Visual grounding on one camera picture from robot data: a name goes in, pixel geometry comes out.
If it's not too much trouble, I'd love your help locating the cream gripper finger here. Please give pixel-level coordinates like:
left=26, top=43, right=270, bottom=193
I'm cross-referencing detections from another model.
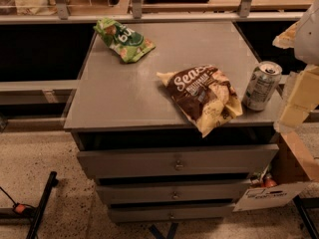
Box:
left=274, top=65, right=319, bottom=133

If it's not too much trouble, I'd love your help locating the green rice chip bag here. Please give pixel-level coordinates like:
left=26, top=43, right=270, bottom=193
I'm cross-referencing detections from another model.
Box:
left=94, top=18, right=156, bottom=64

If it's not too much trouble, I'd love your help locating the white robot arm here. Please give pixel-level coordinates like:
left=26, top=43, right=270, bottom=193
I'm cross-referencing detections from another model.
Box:
left=274, top=0, right=319, bottom=133

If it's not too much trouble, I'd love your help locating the brown chip bag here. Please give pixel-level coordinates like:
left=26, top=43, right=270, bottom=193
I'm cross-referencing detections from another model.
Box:
left=157, top=65, right=242, bottom=137

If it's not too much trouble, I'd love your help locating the silver soda can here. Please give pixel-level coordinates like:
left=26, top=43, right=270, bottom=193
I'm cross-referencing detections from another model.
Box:
left=242, top=61, right=282, bottom=112

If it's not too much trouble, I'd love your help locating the cardboard box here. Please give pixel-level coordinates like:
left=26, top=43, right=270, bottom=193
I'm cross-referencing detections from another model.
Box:
left=234, top=132, right=319, bottom=212

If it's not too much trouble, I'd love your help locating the top grey drawer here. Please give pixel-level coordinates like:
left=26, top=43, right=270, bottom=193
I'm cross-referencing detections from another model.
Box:
left=77, top=144, right=279, bottom=178

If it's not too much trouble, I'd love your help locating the grey drawer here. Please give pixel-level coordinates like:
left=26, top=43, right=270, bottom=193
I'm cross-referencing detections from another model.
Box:
left=108, top=203, right=235, bottom=223
left=97, top=180, right=248, bottom=205
left=77, top=144, right=279, bottom=178

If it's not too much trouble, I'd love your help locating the orange bottle in box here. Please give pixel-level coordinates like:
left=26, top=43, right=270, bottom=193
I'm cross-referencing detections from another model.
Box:
left=263, top=173, right=277, bottom=187

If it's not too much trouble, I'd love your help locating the grey drawer cabinet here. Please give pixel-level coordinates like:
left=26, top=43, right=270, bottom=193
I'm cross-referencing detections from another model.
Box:
left=64, top=22, right=279, bottom=210

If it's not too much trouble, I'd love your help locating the middle grey drawer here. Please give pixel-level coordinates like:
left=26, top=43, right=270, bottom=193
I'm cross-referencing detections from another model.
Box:
left=97, top=180, right=248, bottom=205

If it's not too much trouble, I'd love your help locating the bottom grey drawer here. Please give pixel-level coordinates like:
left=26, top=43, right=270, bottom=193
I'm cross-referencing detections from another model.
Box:
left=108, top=203, right=235, bottom=223

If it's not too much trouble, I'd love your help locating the black metal stand leg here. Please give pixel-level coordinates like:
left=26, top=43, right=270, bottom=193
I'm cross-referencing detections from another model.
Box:
left=26, top=171, right=59, bottom=239

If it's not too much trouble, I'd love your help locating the metal shelf rail frame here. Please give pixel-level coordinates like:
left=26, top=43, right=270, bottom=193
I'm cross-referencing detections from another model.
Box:
left=0, top=0, right=317, bottom=24

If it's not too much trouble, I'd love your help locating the orange clamp with cable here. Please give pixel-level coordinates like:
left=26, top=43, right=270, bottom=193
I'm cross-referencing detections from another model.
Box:
left=0, top=187, right=36, bottom=219

